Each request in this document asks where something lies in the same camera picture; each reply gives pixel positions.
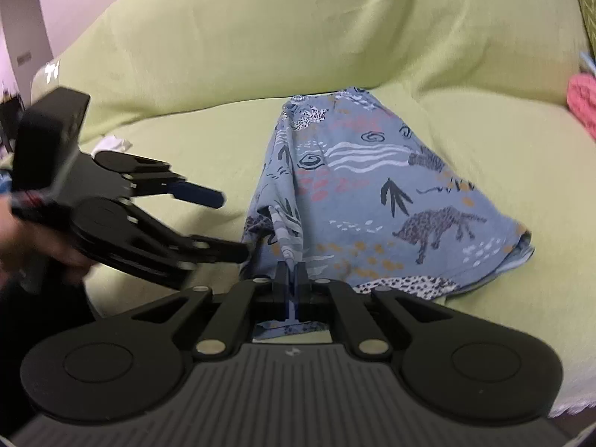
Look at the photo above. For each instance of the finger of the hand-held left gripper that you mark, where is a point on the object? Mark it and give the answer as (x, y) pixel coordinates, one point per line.
(205, 247)
(200, 194)

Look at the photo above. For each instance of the person's left hand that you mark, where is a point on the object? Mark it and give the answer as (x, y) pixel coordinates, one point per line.
(32, 247)

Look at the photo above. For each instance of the blue printed pajama pants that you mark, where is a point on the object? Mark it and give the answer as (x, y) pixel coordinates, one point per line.
(372, 195)

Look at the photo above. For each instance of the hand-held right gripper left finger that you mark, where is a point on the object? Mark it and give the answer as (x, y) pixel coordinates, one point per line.
(282, 288)

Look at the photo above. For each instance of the light blue cloth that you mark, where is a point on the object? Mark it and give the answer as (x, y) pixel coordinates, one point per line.
(587, 63)

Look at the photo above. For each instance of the sofa with green cover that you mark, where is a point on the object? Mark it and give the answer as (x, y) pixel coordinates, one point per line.
(233, 56)

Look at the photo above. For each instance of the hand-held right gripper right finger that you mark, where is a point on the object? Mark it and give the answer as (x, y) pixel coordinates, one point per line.
(301, 288)

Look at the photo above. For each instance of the green patterned cushion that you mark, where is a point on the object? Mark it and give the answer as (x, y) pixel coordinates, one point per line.
(587, 9)

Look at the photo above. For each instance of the white cloth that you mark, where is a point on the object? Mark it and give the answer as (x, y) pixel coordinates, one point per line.
(111, 142)

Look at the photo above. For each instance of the wall switch plate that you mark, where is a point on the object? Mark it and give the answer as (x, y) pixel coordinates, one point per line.
(23, 59)

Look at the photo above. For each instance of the pink knitted cloth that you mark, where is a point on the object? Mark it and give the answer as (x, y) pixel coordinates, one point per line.
(582, 100)

